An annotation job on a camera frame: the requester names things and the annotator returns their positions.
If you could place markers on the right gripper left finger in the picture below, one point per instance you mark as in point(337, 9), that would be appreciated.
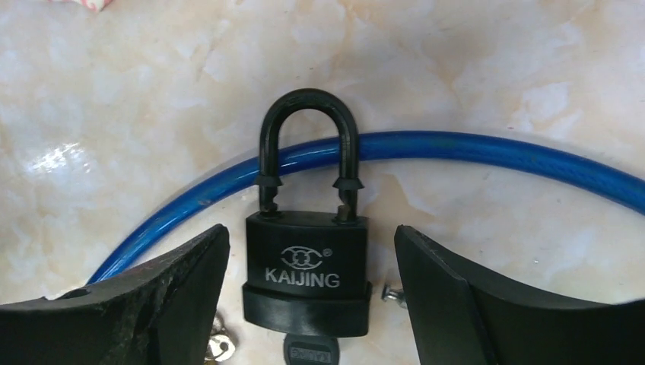
point(159, 312)

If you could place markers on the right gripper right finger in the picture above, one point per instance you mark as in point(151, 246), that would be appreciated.
point(464, 313)

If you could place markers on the black Kaijing padlock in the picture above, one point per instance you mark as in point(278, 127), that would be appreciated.
point(307, 270)

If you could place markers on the pink floral white cloth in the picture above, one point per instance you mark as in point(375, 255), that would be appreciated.
point(94, 5)

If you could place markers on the blue cable lock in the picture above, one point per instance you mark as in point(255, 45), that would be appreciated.
point(592, 176)

